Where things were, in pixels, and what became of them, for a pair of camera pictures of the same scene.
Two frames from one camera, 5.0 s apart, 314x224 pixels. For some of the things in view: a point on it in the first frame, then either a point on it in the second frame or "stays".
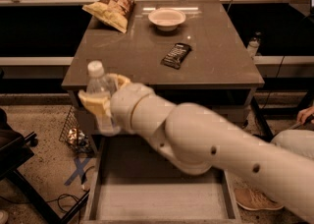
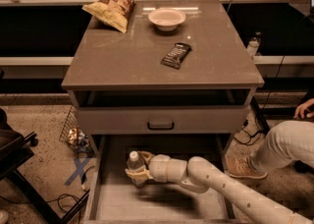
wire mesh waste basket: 76,136 stays
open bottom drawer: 130,181 stays
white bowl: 167,19 stays
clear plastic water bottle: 100,83 → 134,163
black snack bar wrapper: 177,55 stays
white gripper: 123,106 → 159,167
